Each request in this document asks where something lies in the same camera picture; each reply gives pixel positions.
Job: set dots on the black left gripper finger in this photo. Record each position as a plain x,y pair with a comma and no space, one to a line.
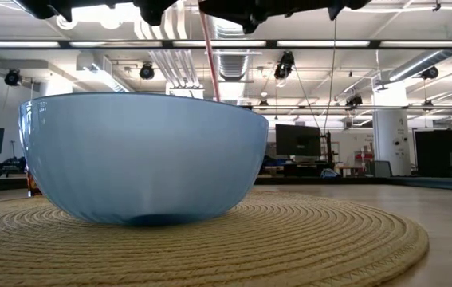
156,12

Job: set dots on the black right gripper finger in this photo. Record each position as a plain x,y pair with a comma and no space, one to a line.
250,27
245,10

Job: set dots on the orange drinking straw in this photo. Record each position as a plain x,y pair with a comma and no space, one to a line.
210,60

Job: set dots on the light blue bowl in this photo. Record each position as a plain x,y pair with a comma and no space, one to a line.
142,159

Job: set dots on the amber faceted plastic tumbler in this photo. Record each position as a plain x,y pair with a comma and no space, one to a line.
33,185

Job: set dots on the black ceiling spotlight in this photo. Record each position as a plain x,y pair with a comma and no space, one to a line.
430,73
284,65
354,100
12,77
147,71

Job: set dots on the black computer monitor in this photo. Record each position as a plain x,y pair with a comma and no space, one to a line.
297,139

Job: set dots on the white round column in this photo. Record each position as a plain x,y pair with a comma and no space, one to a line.
391,139

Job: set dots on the grey office chair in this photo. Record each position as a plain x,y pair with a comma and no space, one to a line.
382,169

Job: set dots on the black cabinet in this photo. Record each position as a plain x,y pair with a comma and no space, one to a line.
433,153

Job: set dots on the round woven straw placemat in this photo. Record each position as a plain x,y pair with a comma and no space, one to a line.
249,247

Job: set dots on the silver ceiling air duct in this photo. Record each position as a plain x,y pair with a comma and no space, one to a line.
233,60

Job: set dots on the black overhead frame bar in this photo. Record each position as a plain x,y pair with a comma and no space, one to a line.
309,44

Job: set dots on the black metal table frame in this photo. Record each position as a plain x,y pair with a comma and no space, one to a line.
329,180

